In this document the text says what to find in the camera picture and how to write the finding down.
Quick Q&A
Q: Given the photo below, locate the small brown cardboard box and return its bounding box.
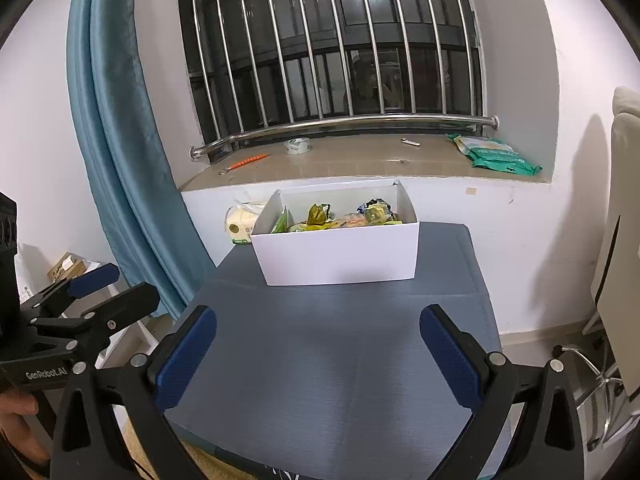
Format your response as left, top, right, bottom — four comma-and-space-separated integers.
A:
46, 252, 103, 281

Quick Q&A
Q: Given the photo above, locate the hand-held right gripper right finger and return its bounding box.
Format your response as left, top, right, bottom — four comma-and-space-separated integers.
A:
419, 304, 585, 480

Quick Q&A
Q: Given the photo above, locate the olive green snack packet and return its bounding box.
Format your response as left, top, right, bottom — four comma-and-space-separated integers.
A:
306, 202, 335, 227

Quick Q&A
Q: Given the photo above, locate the steel window guard rail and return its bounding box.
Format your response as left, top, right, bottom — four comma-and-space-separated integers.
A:
160, 0, 501, 162

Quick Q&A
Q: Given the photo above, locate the dark window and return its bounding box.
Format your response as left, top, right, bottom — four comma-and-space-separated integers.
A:
175, 0, 483, 153

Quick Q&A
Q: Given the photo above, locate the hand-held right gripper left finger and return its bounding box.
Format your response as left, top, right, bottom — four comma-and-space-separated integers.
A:
50, 304, 218, 480

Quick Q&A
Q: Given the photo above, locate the orange ridged tool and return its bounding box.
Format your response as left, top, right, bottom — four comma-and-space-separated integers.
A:
218, 153, 271, 176

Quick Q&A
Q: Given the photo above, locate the white cardboard box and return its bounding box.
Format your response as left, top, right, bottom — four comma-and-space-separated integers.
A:
250, 180, 420, 287

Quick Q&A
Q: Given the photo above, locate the yellow snack packet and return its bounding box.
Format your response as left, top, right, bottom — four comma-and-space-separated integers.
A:
357, 199, 403, 225

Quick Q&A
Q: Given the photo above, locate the white office chair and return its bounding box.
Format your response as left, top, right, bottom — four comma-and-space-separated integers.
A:
552, 86, 640, 453

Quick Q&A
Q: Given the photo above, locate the pale green printed packet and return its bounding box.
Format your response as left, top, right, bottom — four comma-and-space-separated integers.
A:
446, 133, 517, 160

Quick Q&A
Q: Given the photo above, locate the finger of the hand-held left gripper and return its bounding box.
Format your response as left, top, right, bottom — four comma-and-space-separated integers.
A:
30, 281, 161, 357
20, 262, 121, 319

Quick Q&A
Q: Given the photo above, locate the blue curtain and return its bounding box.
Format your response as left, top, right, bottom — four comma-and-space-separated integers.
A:
66, 0, 218, 318

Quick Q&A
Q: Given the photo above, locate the person's left hand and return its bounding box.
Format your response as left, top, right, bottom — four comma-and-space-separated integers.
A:
0, 391, 51, 461

